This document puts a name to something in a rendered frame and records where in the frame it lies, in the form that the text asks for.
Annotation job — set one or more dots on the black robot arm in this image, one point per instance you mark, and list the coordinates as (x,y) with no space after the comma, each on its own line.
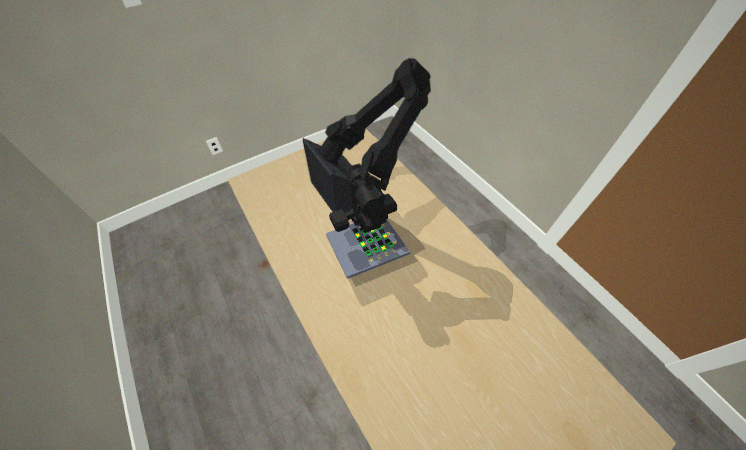
(381,157)

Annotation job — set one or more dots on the grey switch panel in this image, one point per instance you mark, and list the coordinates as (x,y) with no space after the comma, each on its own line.
(358,252)

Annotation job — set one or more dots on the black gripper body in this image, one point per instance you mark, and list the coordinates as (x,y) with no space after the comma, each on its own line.
(339,219)

